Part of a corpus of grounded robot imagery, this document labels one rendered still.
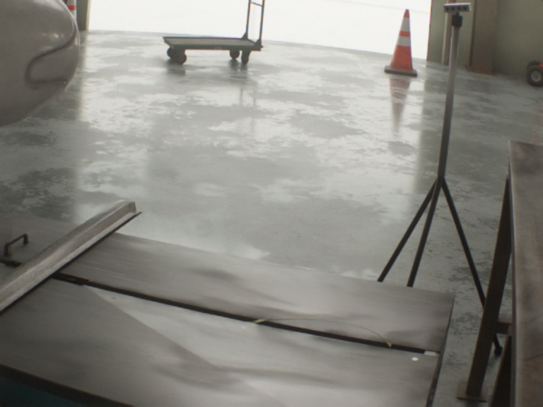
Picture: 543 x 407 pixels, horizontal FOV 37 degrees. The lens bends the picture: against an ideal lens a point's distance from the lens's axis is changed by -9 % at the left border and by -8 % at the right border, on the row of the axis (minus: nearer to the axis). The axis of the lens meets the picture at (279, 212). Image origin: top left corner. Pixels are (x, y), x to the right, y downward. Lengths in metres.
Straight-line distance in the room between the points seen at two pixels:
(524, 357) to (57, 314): 0.69
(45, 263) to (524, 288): 0.80
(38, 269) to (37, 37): 0.74
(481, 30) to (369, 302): 8.88
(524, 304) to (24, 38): 0.90
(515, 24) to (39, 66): 10.04
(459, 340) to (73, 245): 1.83
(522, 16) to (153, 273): 9.43
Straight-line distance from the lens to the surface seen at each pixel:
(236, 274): 1.50
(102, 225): 1.64
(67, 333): 1.26
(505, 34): 10.67
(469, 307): 3.37
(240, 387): 1.15
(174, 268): 1.51
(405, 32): 9.11
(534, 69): 9.99
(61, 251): 1.51
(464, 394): 2.71
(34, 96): 0.77
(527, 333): 1.25
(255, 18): 10.81
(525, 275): 1.48
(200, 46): 8.36
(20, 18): 0.75
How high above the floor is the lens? 1.31
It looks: 18 degrees down
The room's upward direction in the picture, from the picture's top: 5 degrees clockwise
